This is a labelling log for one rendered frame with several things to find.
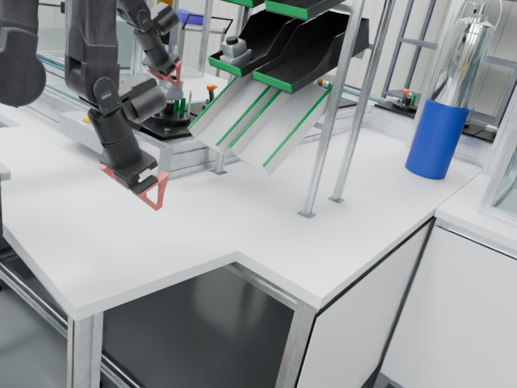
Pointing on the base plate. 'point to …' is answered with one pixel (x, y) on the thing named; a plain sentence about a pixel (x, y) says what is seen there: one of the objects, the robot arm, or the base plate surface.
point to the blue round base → (435, 140)
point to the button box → (79, 130)
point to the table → (94, 230)
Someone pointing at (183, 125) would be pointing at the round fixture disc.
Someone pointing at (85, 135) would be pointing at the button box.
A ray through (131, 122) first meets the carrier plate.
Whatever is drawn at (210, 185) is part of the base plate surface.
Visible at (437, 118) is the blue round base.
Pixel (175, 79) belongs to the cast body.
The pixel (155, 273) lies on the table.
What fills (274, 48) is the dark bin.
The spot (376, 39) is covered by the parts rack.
